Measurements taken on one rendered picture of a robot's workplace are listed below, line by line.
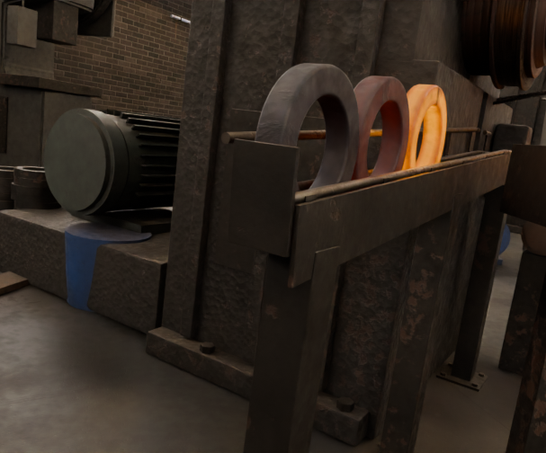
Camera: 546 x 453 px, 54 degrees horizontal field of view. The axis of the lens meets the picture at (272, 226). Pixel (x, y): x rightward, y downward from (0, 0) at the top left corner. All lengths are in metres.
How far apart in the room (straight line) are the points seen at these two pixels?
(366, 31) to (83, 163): 1.13
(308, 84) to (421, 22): 0.72
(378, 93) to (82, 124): 1.41
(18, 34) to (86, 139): 3.15
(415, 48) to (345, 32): 0.17
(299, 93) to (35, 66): 5.24
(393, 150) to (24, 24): 4.48
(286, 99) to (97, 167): 1.43
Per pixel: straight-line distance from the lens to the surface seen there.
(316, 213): 0.55
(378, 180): 0.70
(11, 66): 5.53
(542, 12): 1.53
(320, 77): 0.57
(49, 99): 5.14
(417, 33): 1.24
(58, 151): 2.09
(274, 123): 0.53
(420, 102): 0.87
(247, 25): 1.44
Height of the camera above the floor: 0.69
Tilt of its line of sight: 10 degrees down
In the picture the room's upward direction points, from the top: 7 degrees clockwise
